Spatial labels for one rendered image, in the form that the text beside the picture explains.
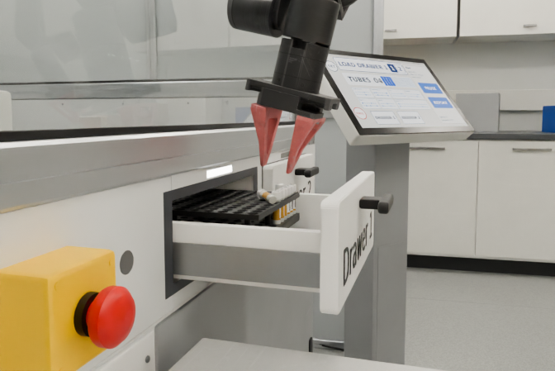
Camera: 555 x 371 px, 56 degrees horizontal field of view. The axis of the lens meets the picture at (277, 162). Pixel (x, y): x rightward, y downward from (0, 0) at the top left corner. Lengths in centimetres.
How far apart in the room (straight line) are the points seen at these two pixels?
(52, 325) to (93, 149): 15
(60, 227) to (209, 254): 19
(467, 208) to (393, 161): 197
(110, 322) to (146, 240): 18
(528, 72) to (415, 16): 96
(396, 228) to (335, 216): 116
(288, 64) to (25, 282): 36
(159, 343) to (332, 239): 21
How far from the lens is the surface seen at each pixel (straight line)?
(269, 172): 83
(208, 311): 68
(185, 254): 57
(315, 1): 60
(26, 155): 39
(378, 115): 144
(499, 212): 357
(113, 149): 47
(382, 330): 170
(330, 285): 51
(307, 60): 59
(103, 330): 36
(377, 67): 162
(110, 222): 47
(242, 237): 54
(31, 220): 40
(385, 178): 158
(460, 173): 350
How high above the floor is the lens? 101
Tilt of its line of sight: 5 degrees down
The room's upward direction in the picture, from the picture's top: straight up
